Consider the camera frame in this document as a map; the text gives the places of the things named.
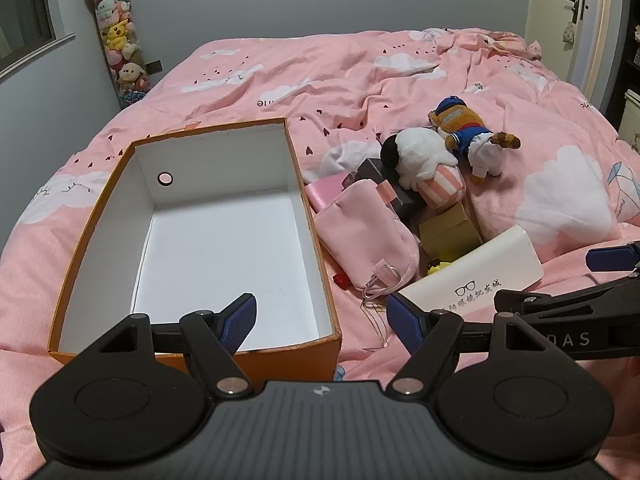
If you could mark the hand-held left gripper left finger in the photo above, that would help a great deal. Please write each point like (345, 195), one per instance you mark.
(240, 321)

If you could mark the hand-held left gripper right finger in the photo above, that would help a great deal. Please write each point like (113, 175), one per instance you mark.
(402, 321)

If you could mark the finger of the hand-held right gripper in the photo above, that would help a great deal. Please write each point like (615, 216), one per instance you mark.
(575, 302)
(607, 259)

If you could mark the orange cardboard box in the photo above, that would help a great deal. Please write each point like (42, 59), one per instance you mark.
(225, 260)

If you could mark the white glasses case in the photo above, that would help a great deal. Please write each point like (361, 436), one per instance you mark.
(480, 270)

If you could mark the small brown cardboard box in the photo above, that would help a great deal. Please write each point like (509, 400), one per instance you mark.
(445, 232)

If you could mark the white panda plush toy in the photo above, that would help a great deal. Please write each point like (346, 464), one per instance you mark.
(420, 147)

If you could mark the orange blue plush toy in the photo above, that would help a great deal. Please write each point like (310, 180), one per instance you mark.
(460, 120)

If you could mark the small yellow object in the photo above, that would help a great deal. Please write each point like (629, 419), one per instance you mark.
(437, 267)

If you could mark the small red object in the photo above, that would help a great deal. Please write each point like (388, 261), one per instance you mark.
(340, 281)

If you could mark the pink fabric pouch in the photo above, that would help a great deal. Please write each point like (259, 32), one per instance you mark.
(360, 235)

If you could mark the dark grey box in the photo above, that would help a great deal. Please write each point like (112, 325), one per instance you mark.
(402, 202)

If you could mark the white storage box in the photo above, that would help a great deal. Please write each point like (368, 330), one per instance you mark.
(631, 120)

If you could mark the pink box with ribbon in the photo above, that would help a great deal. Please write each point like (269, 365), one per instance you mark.
(325, 192)

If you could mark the dark shelf unit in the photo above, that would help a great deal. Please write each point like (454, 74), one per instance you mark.
(631, 67)

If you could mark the hanging door charm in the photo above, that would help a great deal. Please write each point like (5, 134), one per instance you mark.
(569, 32)

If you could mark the pink cloud-print blanket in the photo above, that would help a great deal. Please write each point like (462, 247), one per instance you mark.
(300, 75)

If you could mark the clear tube of plush toys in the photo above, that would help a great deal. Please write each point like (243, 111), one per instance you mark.
(120, 35)

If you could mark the window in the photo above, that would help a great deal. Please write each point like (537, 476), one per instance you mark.
(25, 10)

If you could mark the small black wall block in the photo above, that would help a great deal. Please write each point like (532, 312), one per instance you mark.
(154, 66)

